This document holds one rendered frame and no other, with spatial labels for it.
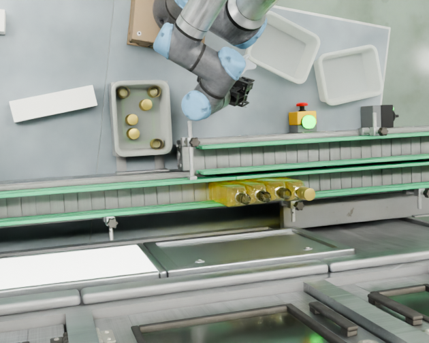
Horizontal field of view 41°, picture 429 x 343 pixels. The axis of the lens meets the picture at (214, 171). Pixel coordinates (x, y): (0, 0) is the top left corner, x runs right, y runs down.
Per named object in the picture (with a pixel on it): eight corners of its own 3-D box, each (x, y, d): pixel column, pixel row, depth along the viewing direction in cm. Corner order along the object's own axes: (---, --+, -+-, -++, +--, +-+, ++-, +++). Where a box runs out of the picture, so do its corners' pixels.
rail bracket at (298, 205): (277, 218, 182) (295, 224, 169) (276, 197, 181) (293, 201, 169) (289, 217, 183) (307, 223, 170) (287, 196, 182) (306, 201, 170)
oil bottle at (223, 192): (208, 199, 175) (230, 208, 154) (207, 181, 174) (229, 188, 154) (226, 198, 176) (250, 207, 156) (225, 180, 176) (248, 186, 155)
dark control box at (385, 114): (360, 128, 202) (373, 128, 194) (359, 106, 202) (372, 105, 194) (380, 127, 205) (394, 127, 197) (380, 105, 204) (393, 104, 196)
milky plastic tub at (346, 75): (306, 58, 196) (317, 54, 188) (363, 46, 202) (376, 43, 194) (314, 107, 198) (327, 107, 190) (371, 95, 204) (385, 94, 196)
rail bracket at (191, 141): (181, 177, 171) (192, 181, 159) (178, 121, 170) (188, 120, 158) (191, 177, 172) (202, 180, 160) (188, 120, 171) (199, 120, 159)
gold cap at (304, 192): (296, 187, 156) (303, 188, 152) (308, 185, 157) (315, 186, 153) (297, 200, 157) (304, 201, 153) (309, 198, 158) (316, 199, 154)
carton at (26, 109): (9, 102, 169) (8, 101, 163) (90, 86, 175) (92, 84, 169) (15, 122, 169) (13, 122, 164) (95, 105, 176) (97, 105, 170)
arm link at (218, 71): (208, 47, 133) (185, 82, 139) (249, 71, 136) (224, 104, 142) (210, 33, 139) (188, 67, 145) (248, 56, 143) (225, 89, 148)
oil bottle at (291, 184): (261, 194, 179) (289, 202, 159) (261, 176, 179) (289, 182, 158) (278, 192, 181) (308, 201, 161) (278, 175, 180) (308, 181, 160)
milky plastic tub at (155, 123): (112, 156, 178) (115, 157, 169) (107, 83, 176) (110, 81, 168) (167, 152, 183) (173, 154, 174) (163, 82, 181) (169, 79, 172)
